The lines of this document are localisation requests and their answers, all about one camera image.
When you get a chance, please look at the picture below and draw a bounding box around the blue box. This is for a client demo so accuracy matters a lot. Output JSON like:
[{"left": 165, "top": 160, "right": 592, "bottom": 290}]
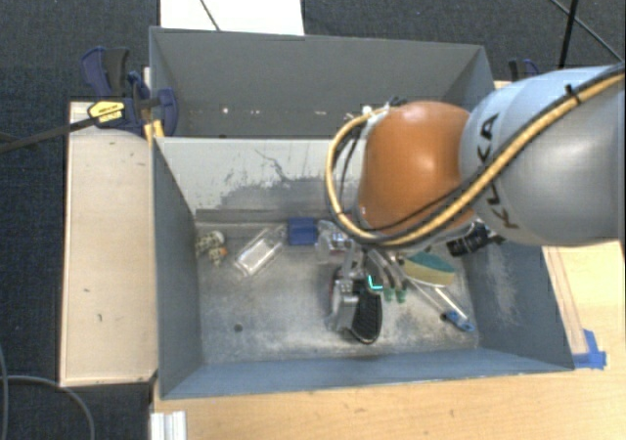
[{"left": 287, "top": 217, "right": 318, "bottom": 247}]

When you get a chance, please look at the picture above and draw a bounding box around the black cylinder on white bracket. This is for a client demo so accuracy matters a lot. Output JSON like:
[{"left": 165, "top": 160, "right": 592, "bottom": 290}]
[{"left": 445, "top": 223, "right": 492, "bottom": 257}]

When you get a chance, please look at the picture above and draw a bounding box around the clear glass bottle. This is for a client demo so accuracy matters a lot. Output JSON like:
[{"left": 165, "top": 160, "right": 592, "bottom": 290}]
[{"left": 233, "top": 226, "right": 287, "bottom": 277}]

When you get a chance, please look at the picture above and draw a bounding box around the pale wood board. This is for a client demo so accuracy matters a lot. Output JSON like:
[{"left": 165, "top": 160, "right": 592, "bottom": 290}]
[{"left": 58, "top": 100, "right": 160, "bottom": 388}]

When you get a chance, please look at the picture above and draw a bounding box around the grey metal bin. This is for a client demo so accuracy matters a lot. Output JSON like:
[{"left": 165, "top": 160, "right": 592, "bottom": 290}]
[{"left": 148, "top": 25, "right": 576, "bottom": 401}]

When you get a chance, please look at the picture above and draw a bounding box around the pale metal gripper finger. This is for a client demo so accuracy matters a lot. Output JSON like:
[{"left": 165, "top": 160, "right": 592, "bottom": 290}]
[
  {"left": 335, "top": 294, "right": 364, "bottom": 334},
  {"left": 332, "top": 279, "right": 357, "bottom": 321}
]

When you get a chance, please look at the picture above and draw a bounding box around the white spotted toy animal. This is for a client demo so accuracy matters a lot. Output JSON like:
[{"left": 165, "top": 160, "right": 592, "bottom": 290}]
[{"left": 195, "top": 230, "right": 228, "bottom": 267}]

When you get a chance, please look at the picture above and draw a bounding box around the yellow and teal sponge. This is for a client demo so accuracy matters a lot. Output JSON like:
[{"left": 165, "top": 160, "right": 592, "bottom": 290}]
[{"left": 404, "top": 253, "right": 455, "bottom": 288}]

